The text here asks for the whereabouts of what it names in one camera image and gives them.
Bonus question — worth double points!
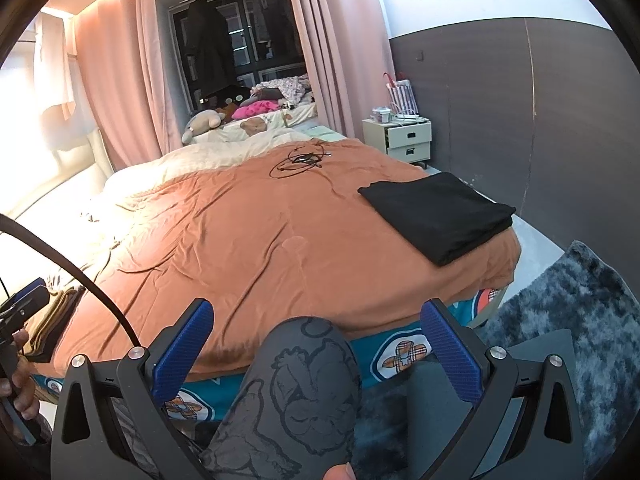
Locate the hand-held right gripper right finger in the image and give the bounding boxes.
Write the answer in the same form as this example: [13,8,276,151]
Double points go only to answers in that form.
[419,297,586,480]

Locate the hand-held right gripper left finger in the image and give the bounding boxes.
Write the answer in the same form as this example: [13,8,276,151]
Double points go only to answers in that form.
[50,297,216,480]

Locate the black t-shirt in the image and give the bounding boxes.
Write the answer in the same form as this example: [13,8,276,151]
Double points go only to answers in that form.
[357,172,517,267]

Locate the person's left hand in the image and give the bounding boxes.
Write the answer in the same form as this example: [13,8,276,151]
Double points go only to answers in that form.
[0,330,39,421]

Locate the person's right hand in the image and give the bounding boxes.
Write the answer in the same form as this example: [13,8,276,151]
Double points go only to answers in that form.
[322,462,358,480]

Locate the folded brown garment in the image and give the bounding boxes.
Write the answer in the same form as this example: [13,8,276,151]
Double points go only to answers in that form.
[22,287,88,356]

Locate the folded black garment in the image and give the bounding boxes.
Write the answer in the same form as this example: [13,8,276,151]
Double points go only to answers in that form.
[25,345,61,363]

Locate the teal printed bed sheet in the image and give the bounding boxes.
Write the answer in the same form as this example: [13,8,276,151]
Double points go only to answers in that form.
[30,285,508,421]

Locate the grey printed pants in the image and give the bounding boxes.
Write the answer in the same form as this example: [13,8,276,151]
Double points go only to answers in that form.
[200,316,363,480]

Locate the orange duvet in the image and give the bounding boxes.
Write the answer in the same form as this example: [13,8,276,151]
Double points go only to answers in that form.
[50,137,522,376]

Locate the dark blue shaggy rug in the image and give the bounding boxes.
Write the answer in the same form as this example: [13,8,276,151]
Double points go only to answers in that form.
[350,240,640,480]

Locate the white padded headboard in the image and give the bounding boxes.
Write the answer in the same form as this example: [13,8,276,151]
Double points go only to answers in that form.
[0,127,116,271]

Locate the cream quilt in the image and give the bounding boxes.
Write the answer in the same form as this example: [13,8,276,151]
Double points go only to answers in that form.
[102,127,346,196]

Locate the white nightstand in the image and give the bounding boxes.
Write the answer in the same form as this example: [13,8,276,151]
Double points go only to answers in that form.
[362,117,432,167]

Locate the beige plush toy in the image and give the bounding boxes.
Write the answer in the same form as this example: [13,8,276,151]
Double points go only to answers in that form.
[181,109,226,145]

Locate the white hanging garment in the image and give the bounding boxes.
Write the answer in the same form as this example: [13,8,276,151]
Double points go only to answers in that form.
[32,10,78,121]

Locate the white bear print bedding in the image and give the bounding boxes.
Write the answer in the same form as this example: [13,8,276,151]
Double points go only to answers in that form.
[192,105,321,143]

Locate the pink curtain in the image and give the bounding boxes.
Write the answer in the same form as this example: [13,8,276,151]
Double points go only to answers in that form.
[72,0,193,173]
[279,0,396,138]

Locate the pink cloth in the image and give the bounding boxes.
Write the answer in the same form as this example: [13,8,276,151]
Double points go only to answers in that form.
[231,100,281,121]

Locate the striped gift bag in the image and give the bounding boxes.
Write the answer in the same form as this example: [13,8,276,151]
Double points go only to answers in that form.
[384,72,417,117]

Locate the black plush toy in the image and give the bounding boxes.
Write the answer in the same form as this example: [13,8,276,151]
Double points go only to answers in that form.
[200,85,248,111]

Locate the floral cloth pile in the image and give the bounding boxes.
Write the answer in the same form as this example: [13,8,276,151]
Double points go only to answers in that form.
[250,74,313,106]

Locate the black hanging coat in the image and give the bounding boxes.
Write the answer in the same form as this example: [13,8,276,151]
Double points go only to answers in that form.
[182,0,235,101]

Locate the grey hanging garment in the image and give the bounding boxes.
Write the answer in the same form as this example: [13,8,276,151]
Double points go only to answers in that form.
[250,0,273,43]

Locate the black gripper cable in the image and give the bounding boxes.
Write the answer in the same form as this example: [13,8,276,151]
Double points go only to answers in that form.
[0,214,141,351]

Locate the tangled black cable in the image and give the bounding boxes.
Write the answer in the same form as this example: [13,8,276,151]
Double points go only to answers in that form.
[270,144,333,179]

